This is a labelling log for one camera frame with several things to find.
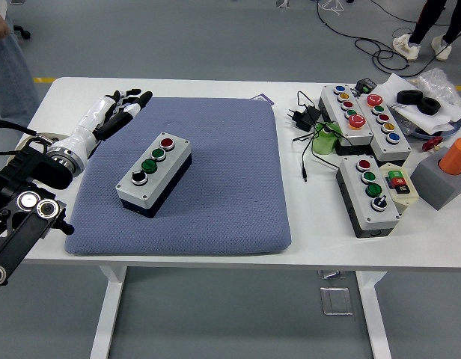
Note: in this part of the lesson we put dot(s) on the person in blue trousers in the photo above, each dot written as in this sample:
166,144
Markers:
9,75

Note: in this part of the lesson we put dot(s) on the cream three-button switch box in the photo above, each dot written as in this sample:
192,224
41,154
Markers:
400,185

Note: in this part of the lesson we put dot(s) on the small black relay module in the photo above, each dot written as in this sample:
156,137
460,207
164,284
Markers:
365,85

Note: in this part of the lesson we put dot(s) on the orange cylinder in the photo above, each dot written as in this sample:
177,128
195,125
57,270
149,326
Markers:
457,155

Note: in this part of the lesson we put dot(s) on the green plastic cup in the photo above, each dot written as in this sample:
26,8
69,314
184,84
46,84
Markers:
322,144

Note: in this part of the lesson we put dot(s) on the grey four-button control box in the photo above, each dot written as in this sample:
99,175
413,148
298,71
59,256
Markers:
152,175
380,218

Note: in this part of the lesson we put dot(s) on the red knob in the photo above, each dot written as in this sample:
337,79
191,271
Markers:
432,144

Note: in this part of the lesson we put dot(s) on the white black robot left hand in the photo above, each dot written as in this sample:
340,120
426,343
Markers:
89,125

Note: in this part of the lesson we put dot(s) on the five-button box, large red mushroom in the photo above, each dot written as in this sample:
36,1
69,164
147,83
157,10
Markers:
397,149

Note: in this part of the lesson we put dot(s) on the blue-rimmed round disc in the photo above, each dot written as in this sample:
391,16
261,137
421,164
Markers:
445,131

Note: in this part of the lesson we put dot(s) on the grey foam block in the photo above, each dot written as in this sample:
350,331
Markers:
432,183

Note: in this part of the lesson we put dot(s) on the white paper sheet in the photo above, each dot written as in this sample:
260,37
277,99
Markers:
393,84

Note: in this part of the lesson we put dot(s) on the metal floor socket plate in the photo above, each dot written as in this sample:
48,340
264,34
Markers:
337,301

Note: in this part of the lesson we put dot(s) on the black office chair base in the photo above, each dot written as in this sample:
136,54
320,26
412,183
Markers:
22,33

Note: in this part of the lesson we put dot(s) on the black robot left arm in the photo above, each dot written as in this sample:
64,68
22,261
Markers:
47,172

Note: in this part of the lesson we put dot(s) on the black power adapter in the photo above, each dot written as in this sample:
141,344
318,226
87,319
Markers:
307,117

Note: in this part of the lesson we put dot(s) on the small metal floor plate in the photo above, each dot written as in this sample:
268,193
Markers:
331,275

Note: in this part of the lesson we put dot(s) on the purple white card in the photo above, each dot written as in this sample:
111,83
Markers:
262,98

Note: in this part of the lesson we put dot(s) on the blue-grey padded mat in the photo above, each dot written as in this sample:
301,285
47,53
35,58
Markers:
223,187

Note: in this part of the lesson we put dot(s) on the cream oval tray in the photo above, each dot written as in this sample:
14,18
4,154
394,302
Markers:
47,135

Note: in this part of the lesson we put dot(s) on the white table leg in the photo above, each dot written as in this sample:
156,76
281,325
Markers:
374,318
107,310

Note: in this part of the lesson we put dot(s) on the five-button box, small red mushroom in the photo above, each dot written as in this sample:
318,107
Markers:
332,98

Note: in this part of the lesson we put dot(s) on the person in black trousers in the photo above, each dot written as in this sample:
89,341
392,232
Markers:
427,18

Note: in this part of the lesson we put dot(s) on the clear bubble wrap bag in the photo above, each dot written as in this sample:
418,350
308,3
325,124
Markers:
436,84

